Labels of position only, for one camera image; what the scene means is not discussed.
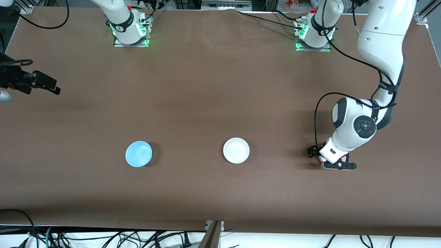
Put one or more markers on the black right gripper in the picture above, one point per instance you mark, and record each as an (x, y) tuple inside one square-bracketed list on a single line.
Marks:
[(10, 76)]

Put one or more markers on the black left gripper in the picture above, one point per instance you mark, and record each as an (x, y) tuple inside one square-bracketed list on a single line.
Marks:
[(313, 151)]

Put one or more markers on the pink bowl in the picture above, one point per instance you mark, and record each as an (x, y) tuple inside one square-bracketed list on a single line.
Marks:
[(344, 158)]

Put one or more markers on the light blue bowl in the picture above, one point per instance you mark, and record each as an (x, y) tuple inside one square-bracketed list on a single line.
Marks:
[(138, 154)]

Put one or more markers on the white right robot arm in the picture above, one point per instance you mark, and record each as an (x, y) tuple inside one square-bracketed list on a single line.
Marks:
[(120, 20)]

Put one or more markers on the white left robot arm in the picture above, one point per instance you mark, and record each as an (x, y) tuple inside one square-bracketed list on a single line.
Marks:
[(379, 44)]

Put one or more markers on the white bowl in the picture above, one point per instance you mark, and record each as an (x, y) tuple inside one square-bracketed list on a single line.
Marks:
[(236, 150)]

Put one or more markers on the brown table mat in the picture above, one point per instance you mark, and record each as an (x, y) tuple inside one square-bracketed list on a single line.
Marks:
[(220, 86)]

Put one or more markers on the colourful background object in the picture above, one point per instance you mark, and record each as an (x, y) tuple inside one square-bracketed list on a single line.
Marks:
[(293, 3)]

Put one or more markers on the black power plug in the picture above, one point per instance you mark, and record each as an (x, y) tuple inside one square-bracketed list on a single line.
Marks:
[(186, 240)]

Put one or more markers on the black left camera mount bracket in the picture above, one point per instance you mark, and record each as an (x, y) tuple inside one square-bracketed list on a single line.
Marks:
[(344, 166)]

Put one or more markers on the aluminium frame profile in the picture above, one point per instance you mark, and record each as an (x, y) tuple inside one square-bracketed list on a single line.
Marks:
[(422, 17), (26, 7)]

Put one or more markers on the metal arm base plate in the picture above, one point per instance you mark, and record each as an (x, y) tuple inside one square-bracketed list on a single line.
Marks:
[(132, 45), (313, 49)]

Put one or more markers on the aluminium post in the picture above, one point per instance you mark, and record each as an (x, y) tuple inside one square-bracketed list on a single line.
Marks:
[(212, 237)]

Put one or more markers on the metal frame bar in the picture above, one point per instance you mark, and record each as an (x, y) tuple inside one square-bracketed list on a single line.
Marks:
[(225, 5)]

